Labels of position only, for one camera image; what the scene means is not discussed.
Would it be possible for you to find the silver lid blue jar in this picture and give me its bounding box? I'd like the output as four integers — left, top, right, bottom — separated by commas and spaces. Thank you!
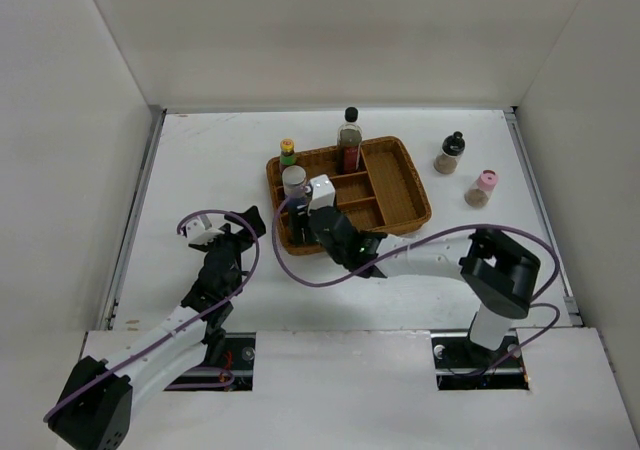
281, 165, 307, 199

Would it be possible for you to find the red chili sauce bottle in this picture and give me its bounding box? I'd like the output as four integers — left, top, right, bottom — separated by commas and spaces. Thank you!
279, 138, 297, 172

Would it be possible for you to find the dark soy sauce bottle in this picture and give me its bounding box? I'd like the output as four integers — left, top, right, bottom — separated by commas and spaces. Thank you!
337, 107, 362, 174

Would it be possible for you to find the black cap pepper shaker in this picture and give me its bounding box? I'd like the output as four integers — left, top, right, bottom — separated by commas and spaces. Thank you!
433, 131, 466, 175

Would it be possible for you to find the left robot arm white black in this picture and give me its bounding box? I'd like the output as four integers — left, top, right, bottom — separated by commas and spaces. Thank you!
43, 206, 266, 449

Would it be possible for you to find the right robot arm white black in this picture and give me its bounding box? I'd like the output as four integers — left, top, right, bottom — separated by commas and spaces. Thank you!
307, 202, 541, 366

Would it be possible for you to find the brown wicker divided tray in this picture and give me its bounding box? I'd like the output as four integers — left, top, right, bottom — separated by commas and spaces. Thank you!
296, 136, 432, 235

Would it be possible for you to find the pink cap spice shaker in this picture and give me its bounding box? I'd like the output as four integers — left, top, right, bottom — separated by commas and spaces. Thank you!
464, 169, 499, 209

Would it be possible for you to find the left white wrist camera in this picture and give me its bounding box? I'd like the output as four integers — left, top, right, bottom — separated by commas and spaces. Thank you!
180, 215, 223, 247

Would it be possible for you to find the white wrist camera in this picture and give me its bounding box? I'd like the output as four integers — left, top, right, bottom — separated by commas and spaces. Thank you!
308, 174, 336, 212
180, 215, 223, 247

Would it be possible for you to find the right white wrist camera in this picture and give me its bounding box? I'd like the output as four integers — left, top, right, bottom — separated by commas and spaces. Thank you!
308, 174, 336, 212

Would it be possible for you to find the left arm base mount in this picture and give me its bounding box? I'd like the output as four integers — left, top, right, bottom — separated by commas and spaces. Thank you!
166, 332, 257, 392

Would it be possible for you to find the aluminium table edge rail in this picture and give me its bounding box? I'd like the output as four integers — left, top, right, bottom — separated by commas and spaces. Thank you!
103, 105, 167, 320

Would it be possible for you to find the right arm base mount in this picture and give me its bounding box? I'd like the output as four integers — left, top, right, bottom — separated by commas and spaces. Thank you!
431, 334, 529, 391

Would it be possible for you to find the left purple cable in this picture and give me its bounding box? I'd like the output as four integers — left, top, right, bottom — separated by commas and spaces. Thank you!
42, 210, 266, 424

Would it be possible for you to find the purple cable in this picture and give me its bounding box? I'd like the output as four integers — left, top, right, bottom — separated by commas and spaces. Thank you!
42, 210, 266, 424
270, 184, 562, 371

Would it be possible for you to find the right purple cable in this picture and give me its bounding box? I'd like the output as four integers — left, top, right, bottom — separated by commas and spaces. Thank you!
270, 184, 562, 371

